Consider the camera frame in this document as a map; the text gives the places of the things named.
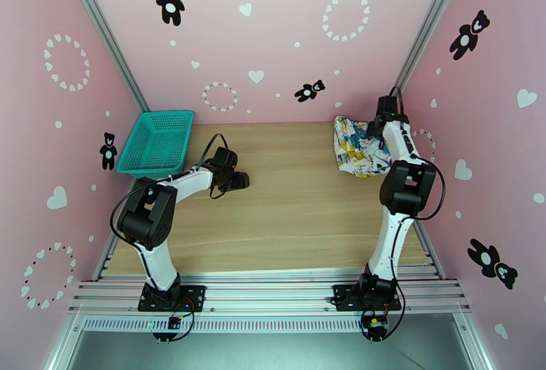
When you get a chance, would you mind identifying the black yellow controller box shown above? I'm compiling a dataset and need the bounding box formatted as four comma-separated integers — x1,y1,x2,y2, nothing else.
362,315,389,338

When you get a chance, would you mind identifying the black teddy bear wall sticker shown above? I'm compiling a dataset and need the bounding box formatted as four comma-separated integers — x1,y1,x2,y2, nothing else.
155,0,186,27

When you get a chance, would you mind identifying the perforated metal strip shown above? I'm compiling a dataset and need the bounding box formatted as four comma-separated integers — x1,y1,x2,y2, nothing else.
81,315,463,333

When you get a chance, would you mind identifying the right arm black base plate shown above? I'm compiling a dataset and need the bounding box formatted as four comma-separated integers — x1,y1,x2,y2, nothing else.
332,284,403,313

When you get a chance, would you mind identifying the white yellow blue printed garment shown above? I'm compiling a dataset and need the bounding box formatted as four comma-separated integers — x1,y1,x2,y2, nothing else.
333,115,392,179

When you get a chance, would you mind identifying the aluminium frame corner post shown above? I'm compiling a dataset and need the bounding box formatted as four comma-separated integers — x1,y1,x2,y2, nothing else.
374,0,472,131
57,0,150,113

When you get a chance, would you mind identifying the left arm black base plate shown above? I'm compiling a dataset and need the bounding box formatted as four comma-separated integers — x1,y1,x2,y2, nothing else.
137,284,207,313

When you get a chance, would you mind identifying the teal plastic laundry basket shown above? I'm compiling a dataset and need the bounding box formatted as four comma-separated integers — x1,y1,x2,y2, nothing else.
115,110,194,180

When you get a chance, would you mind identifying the aluminium mounting rail beam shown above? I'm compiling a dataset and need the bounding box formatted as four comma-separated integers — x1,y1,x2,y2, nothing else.
68,279,472,316

